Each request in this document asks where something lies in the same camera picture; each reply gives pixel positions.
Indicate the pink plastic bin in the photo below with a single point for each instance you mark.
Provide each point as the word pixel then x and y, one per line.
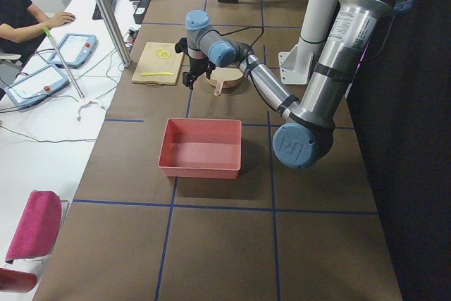
pixel 201 148

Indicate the yellow plastic knife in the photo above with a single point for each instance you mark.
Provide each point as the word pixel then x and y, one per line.
pixel 158 73

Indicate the aluminium frame post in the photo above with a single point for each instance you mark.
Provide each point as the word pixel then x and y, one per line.
pixel 114 32

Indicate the blue teach pendant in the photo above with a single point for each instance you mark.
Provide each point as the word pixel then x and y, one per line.
pixel 76 48
pixel 37 86

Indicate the blue teach pendant near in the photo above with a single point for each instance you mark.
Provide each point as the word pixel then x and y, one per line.
pixel 37 86

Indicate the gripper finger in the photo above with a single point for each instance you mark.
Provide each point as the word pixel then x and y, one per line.
pixel 186 79
pixel 190 82

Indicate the seated person black shirt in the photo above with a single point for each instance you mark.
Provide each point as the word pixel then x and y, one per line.
pixel 22 26

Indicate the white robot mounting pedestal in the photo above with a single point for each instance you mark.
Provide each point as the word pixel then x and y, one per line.
pixel 297 65

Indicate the metal rod green tip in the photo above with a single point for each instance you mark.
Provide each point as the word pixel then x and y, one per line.
pixel 65 65

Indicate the beige plastic dustpan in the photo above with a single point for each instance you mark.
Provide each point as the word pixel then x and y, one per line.
pixel 224 78

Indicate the bamboo cutting board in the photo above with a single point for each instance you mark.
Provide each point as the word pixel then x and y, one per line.
pixel 150 62

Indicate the blue teach pendant far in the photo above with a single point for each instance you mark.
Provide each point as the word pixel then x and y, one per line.
pixel 76 48

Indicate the lemon slice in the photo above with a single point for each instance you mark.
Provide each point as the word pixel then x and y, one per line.
pixel 164 55
pixel 159 50

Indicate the lemon slice near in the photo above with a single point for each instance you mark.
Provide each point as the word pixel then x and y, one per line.
pixel 164 55

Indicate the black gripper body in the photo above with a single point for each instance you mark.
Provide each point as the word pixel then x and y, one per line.
pixel 196 63

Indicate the lemon slice far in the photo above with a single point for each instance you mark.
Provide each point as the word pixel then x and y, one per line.
pixel 159 50

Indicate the magenta cloth on stand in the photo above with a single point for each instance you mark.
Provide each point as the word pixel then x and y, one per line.
pixel 37 228

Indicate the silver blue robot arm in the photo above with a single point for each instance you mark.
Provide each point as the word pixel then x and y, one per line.
pixel 331 44

